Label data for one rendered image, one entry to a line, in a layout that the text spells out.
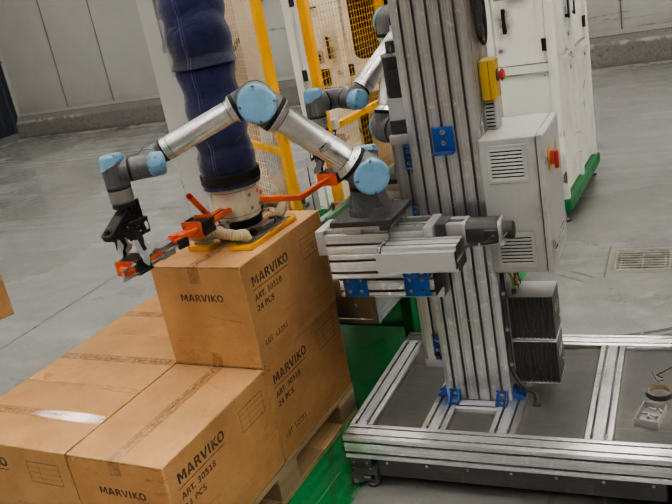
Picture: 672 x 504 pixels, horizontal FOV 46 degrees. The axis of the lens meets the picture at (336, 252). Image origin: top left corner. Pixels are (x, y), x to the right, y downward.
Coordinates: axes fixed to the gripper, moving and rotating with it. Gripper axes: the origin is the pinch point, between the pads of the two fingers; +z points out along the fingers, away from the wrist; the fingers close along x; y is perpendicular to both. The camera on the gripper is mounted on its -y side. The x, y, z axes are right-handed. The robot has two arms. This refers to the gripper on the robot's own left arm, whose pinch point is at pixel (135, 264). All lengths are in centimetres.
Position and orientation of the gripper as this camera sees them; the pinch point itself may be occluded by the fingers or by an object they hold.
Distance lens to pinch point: 257.2
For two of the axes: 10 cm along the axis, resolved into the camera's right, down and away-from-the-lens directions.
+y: 4.4, -3.7, 8.2
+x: -8.8, 0.1, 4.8
